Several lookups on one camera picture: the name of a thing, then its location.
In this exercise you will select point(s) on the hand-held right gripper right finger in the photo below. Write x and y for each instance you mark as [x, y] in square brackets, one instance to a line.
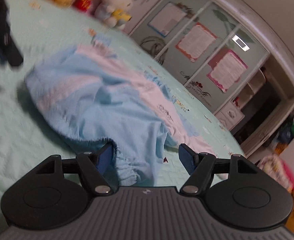
[187, 160]

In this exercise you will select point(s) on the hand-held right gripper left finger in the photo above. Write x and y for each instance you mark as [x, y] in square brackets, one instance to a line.
[104, 158]

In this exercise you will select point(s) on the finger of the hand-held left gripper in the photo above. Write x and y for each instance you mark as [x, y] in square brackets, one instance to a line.
[13, 55]

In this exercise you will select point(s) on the light blue white jacket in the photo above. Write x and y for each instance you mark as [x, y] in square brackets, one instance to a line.
[86, 92]

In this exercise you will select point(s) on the white drawer cabinet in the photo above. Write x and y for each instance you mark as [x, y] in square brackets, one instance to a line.
[230, 116]

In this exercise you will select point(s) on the bee print bed quilt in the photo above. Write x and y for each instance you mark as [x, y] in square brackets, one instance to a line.
[11, 130]

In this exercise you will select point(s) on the white door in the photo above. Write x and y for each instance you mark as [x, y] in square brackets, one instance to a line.
[269, 130]

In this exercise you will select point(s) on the grey sliding door wardrobe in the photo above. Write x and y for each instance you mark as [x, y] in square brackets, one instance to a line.
[177, 62]

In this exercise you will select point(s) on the pink bordered poster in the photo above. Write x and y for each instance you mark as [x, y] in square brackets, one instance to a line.
[227, 70]

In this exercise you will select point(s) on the white corner shelf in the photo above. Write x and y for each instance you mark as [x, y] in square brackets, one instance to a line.
[252, 85]

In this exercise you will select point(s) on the orange bordered poster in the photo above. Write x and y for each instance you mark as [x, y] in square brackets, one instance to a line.
[195, 42]

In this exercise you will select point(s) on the blue bordered poster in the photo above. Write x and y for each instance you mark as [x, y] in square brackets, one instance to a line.
[167, 20]

